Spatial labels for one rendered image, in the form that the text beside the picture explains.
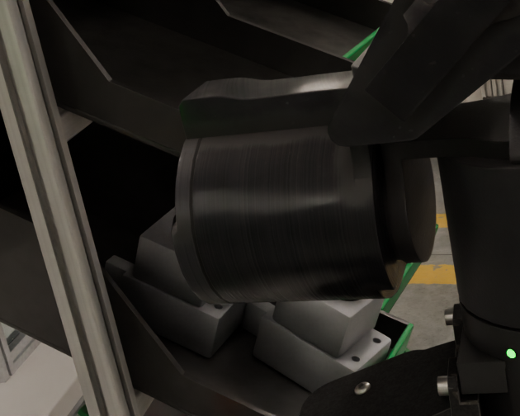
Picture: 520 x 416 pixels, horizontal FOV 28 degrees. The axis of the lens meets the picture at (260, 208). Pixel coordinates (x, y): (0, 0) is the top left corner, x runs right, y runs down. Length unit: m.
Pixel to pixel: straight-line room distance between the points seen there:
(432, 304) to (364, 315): 2.73
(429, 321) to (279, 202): 2.93
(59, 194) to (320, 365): 0.18
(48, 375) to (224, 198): 1.18
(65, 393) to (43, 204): 0.91
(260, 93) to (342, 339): 0.29
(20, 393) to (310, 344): 0.90
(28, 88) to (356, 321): 0.21
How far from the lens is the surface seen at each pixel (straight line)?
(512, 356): 0.29
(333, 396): 0.34
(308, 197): 0.28
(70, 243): 0.51
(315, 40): 0.68
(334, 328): 0.56
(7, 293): 0.59
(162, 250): 0.57
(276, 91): 0.29
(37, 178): 0.51
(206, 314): 0.58
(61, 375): 1.45
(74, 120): 0.53
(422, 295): 3.36
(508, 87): 4.42
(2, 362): 1.47
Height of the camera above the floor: 1.51
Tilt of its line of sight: 20 degrees down
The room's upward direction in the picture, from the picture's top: 12 degrees counter-clockwise
